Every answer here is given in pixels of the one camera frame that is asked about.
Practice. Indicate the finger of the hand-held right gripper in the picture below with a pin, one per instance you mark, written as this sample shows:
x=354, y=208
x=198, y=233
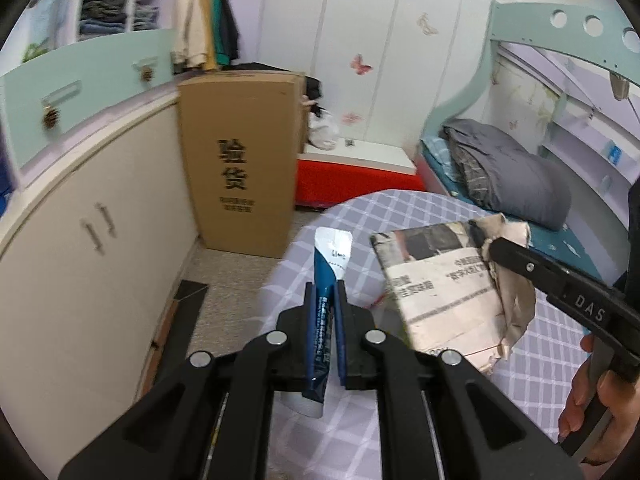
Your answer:
x=525, y=265

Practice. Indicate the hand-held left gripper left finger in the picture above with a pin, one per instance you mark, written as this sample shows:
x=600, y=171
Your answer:
x=310, y=330

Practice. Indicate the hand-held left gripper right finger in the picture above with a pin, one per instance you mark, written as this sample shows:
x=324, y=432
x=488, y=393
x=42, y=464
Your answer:
x=341, y=335

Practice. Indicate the beige paper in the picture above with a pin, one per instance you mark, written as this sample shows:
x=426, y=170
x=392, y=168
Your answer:
x=515, y=310

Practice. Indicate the blue white toothpaste tube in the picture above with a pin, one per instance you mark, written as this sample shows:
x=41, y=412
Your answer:
x=325, y=280

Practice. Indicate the newspaper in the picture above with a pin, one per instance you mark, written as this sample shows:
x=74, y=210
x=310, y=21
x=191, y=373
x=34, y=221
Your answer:
x=440, y=290

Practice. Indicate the person's right hand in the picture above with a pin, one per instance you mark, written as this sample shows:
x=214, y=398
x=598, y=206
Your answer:
x=620, y=415

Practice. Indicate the grey quilt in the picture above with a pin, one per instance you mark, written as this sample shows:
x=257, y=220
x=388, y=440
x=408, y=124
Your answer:
x=510, y=170

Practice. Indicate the round table with checked cloth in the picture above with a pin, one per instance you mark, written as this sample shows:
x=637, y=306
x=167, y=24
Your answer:
x=350, y=450

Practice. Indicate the white bedside shelf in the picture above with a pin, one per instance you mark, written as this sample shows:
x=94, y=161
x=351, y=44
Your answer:
x=595, y=155

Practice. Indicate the flat dark cardboard piece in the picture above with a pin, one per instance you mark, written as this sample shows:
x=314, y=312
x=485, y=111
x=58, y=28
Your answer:
x=180, y=315

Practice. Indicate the white platform board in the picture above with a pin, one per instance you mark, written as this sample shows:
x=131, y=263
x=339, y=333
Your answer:
x=365, y=155

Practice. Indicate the large brown cardboard box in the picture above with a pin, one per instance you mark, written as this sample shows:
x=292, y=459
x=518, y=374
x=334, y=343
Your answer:
x=240, y=160

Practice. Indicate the white plastic bag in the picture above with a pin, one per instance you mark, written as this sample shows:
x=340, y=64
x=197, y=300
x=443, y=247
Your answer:
x=322, y=130

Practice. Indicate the pale pink butterfly sticker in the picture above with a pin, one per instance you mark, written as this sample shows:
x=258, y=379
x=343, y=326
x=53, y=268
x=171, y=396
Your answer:
x=351, y=118

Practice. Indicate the white floor cabinet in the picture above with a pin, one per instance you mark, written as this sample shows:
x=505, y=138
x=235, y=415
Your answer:
x=75, y=240

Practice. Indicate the beige butterfly sticker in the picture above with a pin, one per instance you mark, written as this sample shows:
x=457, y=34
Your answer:
x=427, y=24

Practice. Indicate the teal drawer unit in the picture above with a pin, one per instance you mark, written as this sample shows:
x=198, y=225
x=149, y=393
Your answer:
x=90, y=85

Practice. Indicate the hanging clothes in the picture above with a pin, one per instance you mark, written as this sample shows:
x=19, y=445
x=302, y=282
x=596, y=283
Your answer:
x=205, y=15

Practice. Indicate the folded clothes on shelves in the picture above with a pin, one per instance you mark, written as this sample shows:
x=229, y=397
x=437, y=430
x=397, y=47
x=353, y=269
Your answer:
x=115, y=15

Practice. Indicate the teal bed frame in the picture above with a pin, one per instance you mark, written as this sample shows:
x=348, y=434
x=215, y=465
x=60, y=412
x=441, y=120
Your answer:
x=550, y=25

